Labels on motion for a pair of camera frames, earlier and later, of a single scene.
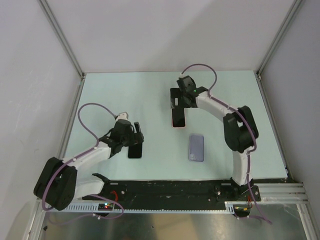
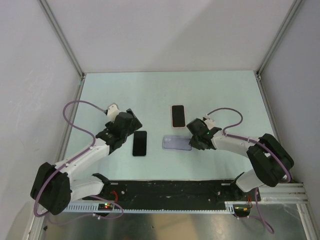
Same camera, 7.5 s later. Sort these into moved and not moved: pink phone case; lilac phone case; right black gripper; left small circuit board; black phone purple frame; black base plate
Moved: lilac phone case; right black gripper
Not moved: pink phone case; black base plate; left small circuit board; black phone purple frame
